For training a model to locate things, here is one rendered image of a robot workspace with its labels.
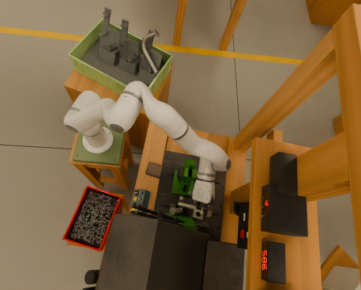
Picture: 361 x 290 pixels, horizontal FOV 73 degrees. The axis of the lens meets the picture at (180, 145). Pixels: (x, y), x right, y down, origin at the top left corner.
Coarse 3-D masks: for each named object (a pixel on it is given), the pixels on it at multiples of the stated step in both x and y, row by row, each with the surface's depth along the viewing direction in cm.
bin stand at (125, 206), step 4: (84, 188) 154; (124, 196) 158; (124, 200) 166; (124, 204) 170; (128, 204) 198; (120, 208) 152; (124, 208) 187; (128, 208) 204; (120, 212) 152; (128, 212) 217; (68, 244) 142; (72, 244) 142; (76, 244) 142; (104, 248) 143
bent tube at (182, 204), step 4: (180, 204) 136; (184, 204) 135; (188, 204) 134; (192, 204) 134; (188, 208) 133; (192, 208) 131; (196, 212) 114; (200, 212) 112; (208, 212) 118; (196, 216) 113; (200, 216) 112; (208, 216) 118
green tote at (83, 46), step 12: (96, 24) 180; (96, 36) 186; (132, 36) 182; (84, 48) 180; (156, 48) 181; (72, 60) 173; (168, 60) 177; (84, 72) 180; (96, 72) 170; (168, 72) 192; (108, 84) 176; (120, 84) 166; (156, 84) 178
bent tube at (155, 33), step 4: (156, 28) 159; (152, 32) 159; (156, 32) 160; (148, 36) 161; (152, 36) 160; (156, 36) 159; (144, 40) 163; (144, 44) 165; (144, 48) 167; (144, 52) 168; (148, 56) 169; (148, 60) 170; (152, 64) 171; (152, 68) 172; (156, 68) 173
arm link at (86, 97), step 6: (90, 90) 125; (78, 96) 123; (84, 96) 121; (90, 96) 122; (96, 96) 124; (78, 102) 119; (84, 102) 120; (90, 102) 121; (78, 108) 118; (96, 126) 134; (84, 132) 134; (90, 132) 134; (96, 132) 137
